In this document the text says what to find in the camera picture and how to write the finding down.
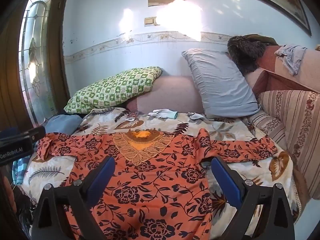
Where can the grey pillow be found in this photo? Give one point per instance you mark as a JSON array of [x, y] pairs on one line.
[[220, 85]]

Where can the leaf print blanket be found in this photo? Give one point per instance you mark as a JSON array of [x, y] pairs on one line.
[[225, 130]]

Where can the striped floral sofa cushion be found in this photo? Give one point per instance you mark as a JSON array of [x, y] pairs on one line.
[[300, 130]]

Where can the wooden door with leaded glass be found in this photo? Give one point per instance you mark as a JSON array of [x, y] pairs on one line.
[[10, 80]]

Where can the red-brown sofa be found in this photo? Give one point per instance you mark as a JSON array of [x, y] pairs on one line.
[[310, 67]]

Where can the pink bolster cushion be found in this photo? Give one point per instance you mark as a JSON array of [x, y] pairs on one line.
[[172, 92]]

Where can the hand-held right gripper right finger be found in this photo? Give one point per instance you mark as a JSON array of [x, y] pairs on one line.
[[227, 180]]

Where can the blue pillow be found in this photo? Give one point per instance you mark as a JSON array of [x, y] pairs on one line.
[[65, 125]]

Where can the white glove with mint cuff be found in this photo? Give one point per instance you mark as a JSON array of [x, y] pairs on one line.
[[165, 113]]

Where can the teal striped cloth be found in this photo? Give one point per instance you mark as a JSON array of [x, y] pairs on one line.
[[20, 170]]

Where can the crumpled grey cloth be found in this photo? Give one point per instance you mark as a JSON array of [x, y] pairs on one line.
[[292, 57]]

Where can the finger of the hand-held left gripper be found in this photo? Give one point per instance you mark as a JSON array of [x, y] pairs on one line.
[[36, 133]]

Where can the green checked pillow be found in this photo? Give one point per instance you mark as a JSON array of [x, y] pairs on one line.
[[112, 90]]

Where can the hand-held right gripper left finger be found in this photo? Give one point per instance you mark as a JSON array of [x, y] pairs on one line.
[[100, 180]]

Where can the small grey sock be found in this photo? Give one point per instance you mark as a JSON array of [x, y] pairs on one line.
[[196, 116]]

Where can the orange floral shirt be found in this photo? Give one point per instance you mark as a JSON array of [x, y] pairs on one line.
[[150, 180]]

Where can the olive green cloth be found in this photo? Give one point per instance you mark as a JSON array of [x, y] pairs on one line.
[[265, 39]]

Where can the dark furry cushion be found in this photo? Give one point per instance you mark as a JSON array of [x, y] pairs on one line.
[[245, 52]]

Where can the beige light switch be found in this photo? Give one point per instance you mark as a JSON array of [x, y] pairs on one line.
[[150, 21]]

